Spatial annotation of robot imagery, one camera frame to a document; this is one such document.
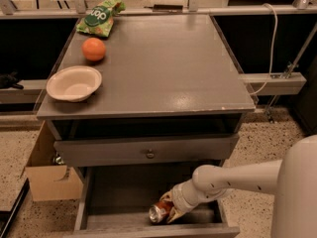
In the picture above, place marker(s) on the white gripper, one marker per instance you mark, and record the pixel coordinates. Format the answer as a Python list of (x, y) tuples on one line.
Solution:
[(178, 195)]

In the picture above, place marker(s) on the round metal drawer knob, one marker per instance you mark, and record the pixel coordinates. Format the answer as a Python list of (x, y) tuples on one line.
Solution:
[(150, 153)]

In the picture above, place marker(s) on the open grey middle drawer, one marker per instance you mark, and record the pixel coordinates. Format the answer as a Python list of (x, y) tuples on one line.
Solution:
[(115, 203)]

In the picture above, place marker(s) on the black object at left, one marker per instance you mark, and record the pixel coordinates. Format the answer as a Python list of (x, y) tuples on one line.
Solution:
[(10, 80)]

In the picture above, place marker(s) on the grey top drawer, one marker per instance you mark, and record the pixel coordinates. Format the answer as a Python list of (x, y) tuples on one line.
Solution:
[(132, 151)]

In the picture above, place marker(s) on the red coke can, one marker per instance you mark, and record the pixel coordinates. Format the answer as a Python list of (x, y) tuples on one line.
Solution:
[(160, 211)]

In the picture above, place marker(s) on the orange fruit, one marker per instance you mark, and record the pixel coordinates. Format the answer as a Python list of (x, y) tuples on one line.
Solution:
[(93, 49)]

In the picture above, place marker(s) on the green chip bag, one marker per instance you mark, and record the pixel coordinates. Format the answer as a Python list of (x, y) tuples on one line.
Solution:
[(100, 20)]

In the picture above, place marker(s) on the brown cardboard box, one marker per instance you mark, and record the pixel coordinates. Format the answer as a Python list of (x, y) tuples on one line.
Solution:
[(49, 180)]

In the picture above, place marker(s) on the metal clamp bracket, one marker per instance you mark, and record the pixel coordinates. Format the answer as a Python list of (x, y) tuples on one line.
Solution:
[(289, 70)]

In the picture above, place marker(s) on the black tool on ledge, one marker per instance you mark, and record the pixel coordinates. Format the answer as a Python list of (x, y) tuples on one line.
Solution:
[(165, 8)]

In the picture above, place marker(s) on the grey wooden drawer cabinet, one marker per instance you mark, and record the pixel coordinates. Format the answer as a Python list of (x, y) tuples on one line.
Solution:
[(163, 76)]

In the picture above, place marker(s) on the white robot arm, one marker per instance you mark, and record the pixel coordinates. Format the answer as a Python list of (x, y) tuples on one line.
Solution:
[(292, 181)]

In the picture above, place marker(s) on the white paper bowl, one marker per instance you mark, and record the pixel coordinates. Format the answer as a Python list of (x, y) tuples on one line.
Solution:
[(74, 84)]

